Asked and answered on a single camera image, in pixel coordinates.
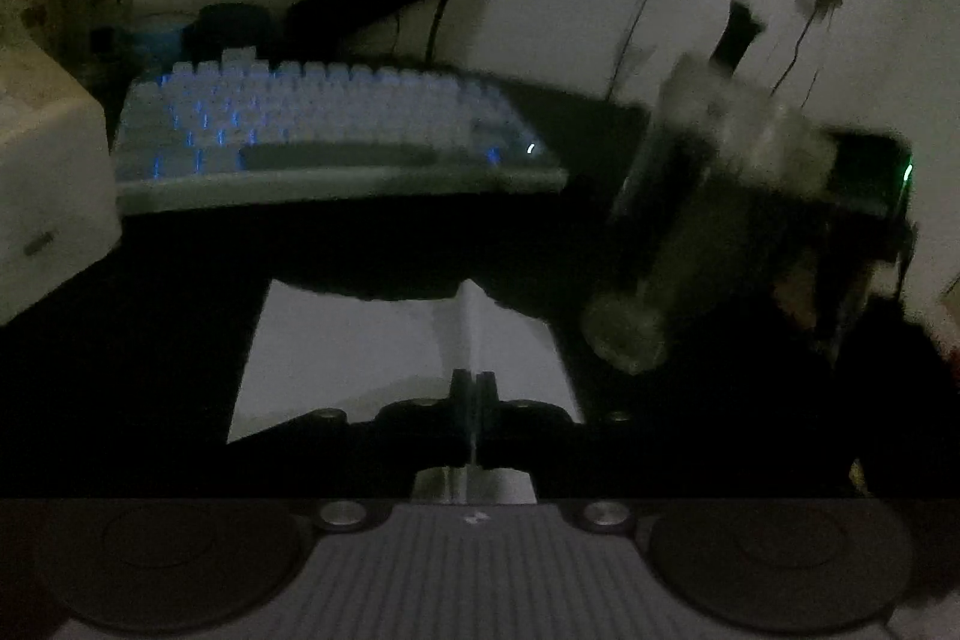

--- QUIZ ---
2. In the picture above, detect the black cable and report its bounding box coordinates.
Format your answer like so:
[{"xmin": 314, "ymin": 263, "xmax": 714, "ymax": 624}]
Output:
[{"xmin": 424, "ymin": 0, "xmax": 454, "ymax": 70}]

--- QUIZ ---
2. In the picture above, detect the white backlit keyboard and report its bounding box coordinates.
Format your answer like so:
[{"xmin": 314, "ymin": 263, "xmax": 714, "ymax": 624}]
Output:
[{"xmin": 111, "ymin": 49, "xmax": 571, "ymax": 218}]

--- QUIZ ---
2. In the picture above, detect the clear plastic container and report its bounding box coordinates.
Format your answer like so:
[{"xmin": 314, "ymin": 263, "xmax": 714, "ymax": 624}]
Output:
[{"xmin": 583, "ymin": 51, "xmax": 845, "ymax": 377}]

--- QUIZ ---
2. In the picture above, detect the blue bottle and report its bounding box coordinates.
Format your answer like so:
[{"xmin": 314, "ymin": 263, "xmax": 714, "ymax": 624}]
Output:
[{"xmin": 131, "ymin": 13, "xmax": 188, "ymax": 75}]

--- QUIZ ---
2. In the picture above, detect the dark cup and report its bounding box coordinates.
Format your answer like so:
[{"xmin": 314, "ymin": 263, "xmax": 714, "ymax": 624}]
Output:
[{"xmin": 184, "ymin": 2, "xmax": 280, "ymax": 65}]

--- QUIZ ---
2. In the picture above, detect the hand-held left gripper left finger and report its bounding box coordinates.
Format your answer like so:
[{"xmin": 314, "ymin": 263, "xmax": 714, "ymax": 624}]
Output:
[{"xmin": 135, "ymin": 370, "xmax": 473, "ymax": 501}]

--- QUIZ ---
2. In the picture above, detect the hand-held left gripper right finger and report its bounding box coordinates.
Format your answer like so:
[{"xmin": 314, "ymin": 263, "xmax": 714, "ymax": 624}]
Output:
[{"xmin": 479, "ymin": 371, "xmax": 818, "ymax": 501}]

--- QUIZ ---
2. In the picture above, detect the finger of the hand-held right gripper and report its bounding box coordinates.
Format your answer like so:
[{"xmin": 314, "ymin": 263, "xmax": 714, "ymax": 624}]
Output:
[{"xmin": 710, "ymin": 0, "xmax": 767, "ymax": 80}]

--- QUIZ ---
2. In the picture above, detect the white box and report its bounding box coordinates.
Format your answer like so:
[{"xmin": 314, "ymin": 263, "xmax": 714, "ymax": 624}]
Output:
[{"xmin": 0, "ymin": 44, "xmax": 125, "ymax": 327}]

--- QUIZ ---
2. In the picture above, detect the white tissue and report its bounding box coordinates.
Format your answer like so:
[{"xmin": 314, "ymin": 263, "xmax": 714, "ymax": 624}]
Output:
[{"xmin": 225, "ymin": 278, "xmax": 583, "ymax": 506}]

